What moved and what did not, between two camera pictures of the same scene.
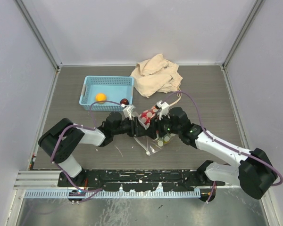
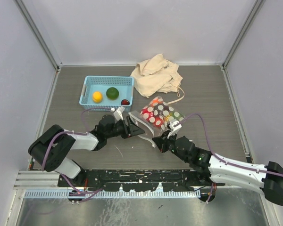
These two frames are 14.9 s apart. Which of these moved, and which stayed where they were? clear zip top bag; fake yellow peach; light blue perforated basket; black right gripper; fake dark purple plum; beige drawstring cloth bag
Moved: fake yellow peach; black right gripper; clear zip top bag
Stayed: light blue perforated basket; fake dark purple plum; beige drawstring cloth bag
